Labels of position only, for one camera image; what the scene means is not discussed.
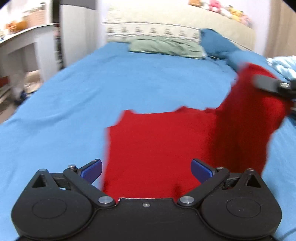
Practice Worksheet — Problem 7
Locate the beige bag on floor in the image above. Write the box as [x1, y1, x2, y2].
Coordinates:
[24, 70, 43, 94]

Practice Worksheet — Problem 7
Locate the blue rolled duvet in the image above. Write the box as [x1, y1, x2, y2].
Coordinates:
[227, 50, 287, 82]

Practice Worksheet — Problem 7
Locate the cream quilted headboard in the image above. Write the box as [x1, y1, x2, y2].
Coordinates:
[101, 1, 256, 51]

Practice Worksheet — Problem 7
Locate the yellow plush toy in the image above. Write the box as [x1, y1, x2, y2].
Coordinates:
[229, 8, 243, 22]

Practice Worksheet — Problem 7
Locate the blue bed sheet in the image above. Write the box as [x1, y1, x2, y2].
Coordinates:
[0, 42, 296, 241]

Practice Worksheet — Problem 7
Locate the red knit sweater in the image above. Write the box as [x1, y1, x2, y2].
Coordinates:
[103, 64, 292, 199]

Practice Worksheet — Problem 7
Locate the dark blue pillow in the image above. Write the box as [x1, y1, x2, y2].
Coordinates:
[200, 29, 239, 59]

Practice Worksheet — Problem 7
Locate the white desk shelf unit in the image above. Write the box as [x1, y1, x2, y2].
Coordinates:
[0, 22, 61, 105]

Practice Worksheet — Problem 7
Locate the brown plush toy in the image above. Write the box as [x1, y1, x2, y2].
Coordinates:
[189, 0, 203, 7]

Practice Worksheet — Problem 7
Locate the light blue striped cloth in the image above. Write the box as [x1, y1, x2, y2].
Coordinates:
[266, 55, 296, 81]

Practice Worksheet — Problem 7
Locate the green pillow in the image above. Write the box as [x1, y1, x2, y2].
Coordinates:
[129, 36, 207, 59]

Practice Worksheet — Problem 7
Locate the light pink plush toy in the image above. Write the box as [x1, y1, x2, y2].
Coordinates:
[241, 15, 252, 28]

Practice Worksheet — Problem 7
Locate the woven basket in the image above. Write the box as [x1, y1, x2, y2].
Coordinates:
[23, 3, 46, 28]

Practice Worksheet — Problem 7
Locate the grey white wardrobe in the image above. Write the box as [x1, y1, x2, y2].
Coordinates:
[52, 1, 98, 67]

